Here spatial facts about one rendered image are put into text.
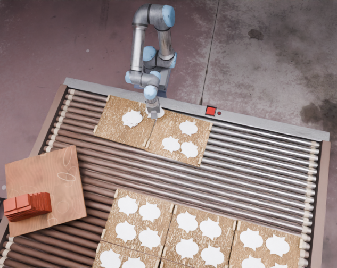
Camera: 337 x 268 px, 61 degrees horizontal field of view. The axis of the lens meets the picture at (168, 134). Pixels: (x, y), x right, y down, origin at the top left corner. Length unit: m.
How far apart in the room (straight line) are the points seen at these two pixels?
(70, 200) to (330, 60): 3.15
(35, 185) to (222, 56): 2.48
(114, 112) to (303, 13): 2.80
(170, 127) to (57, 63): 2.11
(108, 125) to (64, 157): 0.39
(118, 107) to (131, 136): 0.27
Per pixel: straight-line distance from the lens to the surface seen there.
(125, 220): 2.03
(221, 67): 3.50
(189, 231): 1.99
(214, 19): 3.92
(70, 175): 2.08
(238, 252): 2.01
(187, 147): 2.07
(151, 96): 1.76
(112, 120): 2.22
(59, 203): 2.07
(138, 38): 1.85
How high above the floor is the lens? 2.92
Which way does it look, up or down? 70 degrees down
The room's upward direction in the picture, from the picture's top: 10 degrees counter-clockwise
